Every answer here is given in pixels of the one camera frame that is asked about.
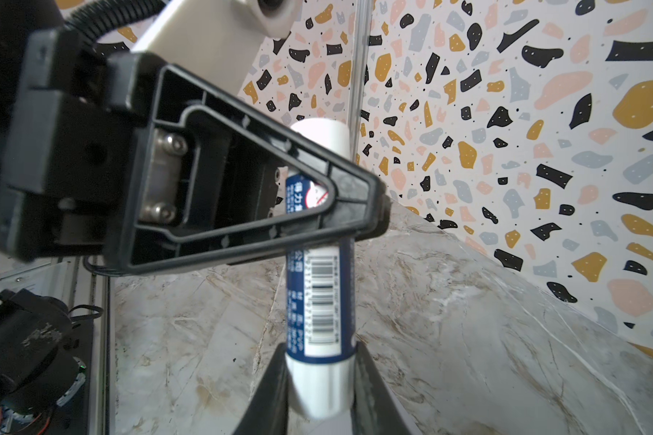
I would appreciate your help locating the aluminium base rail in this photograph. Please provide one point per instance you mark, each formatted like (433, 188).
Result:
(98, 397)

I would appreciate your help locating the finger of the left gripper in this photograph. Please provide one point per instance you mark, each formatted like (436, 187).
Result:
(212, 181)

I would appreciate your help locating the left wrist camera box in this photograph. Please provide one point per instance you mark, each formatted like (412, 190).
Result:
(217, 40)

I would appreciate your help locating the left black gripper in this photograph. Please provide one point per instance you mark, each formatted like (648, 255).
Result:
(68, 144)

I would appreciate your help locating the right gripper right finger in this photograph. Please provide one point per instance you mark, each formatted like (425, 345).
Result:
(374, 411)

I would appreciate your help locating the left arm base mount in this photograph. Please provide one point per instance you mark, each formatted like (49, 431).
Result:
(46, 351)

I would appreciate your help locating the blue white glue stick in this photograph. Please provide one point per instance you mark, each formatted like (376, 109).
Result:
(321, 343)

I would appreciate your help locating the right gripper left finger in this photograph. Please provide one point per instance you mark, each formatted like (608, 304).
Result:
(267, 412)

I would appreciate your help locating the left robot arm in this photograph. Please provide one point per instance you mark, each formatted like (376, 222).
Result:
(106, 27)

